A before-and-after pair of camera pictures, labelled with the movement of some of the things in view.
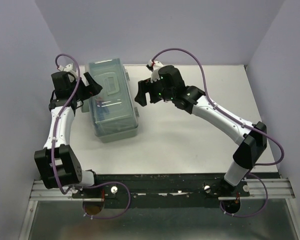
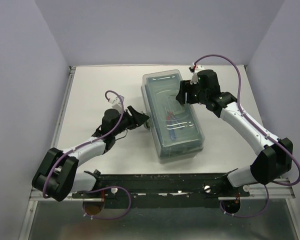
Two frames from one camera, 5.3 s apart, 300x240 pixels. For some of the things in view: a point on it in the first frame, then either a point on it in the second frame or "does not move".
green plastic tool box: x=112 y=110 → x=175 y=131
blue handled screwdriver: x=100 y=106 → x=170 y=120
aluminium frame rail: x=277 y=188 does not move
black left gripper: x=94 y=87 → x=137 y=119
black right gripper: x=144 y=87 → x=185 y=86
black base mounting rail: x=166 y=190 does not move
